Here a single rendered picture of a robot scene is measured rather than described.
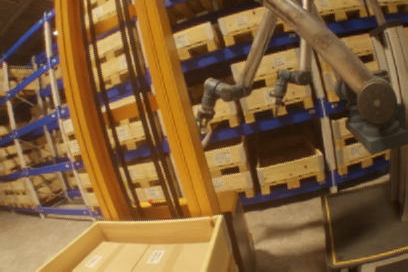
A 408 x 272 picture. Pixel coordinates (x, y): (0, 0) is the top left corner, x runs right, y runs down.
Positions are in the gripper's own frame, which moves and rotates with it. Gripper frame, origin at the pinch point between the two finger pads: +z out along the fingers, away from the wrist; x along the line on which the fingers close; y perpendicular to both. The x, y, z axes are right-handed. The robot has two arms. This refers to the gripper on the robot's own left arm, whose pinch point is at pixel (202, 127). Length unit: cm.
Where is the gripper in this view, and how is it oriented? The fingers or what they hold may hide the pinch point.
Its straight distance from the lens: 172.9
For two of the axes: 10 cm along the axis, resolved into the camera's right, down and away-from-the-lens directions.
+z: -2.4, 9.1, 3.4
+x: -8.4, -0.2, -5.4
